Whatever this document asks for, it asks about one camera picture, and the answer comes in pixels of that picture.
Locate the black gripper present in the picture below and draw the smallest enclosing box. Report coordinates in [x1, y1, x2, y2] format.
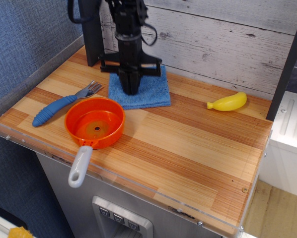
[99, 39, 162, 95]

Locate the blue microfiber rag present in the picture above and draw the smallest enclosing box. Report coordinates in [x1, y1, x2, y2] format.
[108, 65, 171, 110]

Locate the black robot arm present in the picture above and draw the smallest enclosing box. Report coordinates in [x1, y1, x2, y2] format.
[99, 0, 162, 95]

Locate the clear acrylic table guard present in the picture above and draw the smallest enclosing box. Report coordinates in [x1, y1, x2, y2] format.
[0, 38, 272, 238]

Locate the yellow toy banana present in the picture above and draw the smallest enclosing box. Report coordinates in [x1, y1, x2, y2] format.
[207, 92, 247, 112]

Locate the grey toy fridge cabinet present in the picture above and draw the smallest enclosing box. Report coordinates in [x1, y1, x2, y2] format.
[35, 151, 225, 238]

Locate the silver dispenser button panel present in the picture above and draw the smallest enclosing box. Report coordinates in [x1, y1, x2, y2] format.
[92, 196, 153, 238]

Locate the white toy sink unit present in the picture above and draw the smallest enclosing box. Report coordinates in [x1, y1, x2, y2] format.
[259, 91, 297, 196]

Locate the yellow object bottom left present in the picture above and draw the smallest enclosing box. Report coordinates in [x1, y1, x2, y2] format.
[7, 227, 34, 238]

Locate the fork with blue handle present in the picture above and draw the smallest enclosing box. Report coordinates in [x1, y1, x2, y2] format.
[32, 80, 102, 127]

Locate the orange toy pan grey handle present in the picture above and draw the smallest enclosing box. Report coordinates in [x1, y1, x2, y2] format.
[65, 98, 125, 188]

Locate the dark left vertical post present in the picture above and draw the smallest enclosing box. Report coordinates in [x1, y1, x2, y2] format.
[78, 0, 104, 66]

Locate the dark vertical post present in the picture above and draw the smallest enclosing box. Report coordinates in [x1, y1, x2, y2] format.
[78, 0, 104, 66]
[266, 31, 297, 121]

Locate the black braided cable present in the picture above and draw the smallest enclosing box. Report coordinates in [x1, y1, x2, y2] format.
[68, 0, 102, 25]

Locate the dark right vertical post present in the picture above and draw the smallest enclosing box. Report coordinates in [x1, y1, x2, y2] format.
[266, 31, 297, 121]

